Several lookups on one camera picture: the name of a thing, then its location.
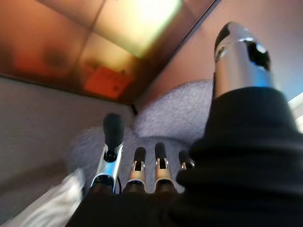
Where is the grey fabric armchair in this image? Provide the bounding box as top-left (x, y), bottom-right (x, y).
top-left (65, 79), bottom-right (215, 190)

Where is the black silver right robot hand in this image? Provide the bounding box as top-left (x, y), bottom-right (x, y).
top-left (71, 21), bottom-right (303, 227)

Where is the glossy brown wooden cabinet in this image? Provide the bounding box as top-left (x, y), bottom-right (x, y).
top-left (0, 0), bottom-right (220, 106)

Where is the white fringed cushion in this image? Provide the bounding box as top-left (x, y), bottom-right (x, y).
top-left (0, 166), bottom-right (87, 227)

